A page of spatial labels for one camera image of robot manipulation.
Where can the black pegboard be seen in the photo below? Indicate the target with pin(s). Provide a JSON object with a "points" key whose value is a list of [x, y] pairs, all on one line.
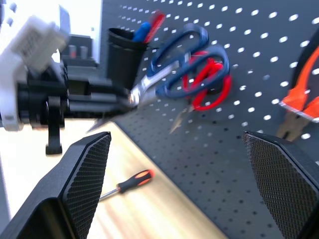
{"points": [[224, 174]]}

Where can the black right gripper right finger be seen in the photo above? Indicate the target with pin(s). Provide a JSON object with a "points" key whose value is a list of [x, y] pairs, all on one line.
{"points": [[281, 174]]}

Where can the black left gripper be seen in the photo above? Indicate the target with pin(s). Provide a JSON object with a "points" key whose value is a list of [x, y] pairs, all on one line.
{"points": [[40, 94]]}

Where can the black and orange screwdriver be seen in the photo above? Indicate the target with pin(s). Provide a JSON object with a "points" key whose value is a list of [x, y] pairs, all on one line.
{"points": [[134, 180]]}

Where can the black holder cup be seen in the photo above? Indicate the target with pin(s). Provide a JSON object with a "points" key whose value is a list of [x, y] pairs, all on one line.
{"points": [[122, 62]]}

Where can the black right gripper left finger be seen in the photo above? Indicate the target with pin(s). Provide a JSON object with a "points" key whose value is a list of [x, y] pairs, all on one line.
{"points": [[82, 179]]}

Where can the dark background equipment box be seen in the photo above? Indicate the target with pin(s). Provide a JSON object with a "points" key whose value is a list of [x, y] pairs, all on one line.
{"points": [[79, 49]]}

